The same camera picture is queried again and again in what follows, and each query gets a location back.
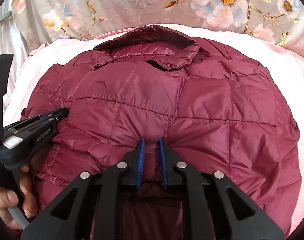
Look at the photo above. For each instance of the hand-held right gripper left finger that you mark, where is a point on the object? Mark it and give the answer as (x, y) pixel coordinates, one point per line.
(141, 158)

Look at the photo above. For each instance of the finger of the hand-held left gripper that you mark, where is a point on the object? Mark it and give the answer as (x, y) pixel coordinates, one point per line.
(60, 113)
(42, 116)

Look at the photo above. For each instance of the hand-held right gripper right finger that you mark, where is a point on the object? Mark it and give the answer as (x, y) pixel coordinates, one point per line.
(163, 158)

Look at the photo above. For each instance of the maroon quilted puffer jacket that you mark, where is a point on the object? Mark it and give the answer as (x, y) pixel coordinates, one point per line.
(167, 100)

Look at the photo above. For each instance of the person's left hand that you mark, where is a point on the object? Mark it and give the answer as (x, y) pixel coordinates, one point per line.
(23, 192)

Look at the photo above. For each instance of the white bed sheet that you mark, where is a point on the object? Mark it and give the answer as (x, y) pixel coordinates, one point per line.
(4, 45)

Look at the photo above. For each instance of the grey metal bar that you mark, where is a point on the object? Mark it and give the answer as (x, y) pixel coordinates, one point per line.
(2, 20)

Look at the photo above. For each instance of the grey floral quilt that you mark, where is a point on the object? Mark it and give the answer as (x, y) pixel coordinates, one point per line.
(132, 2)

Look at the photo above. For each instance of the pink printed blanket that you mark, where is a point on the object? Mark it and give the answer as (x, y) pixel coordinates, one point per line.
(279, 62)

